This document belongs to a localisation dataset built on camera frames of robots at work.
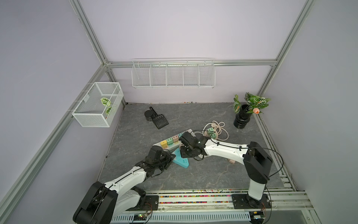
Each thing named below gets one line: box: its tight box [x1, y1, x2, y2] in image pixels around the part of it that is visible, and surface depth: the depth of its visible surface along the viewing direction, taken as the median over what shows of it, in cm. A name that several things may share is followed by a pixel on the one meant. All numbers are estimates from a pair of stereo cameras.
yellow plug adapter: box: [160, 140, 169, 149], surface depth 93 cm
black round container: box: [144, 110, 154, 121], surface depth 111 cm
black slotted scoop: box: [149, 106, 169, 130], surface depth 109 cm
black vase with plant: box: [233, 92, 272, 129], surface depth 89 cm
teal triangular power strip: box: [172, 147, 190, 169], surface depth 86 cm
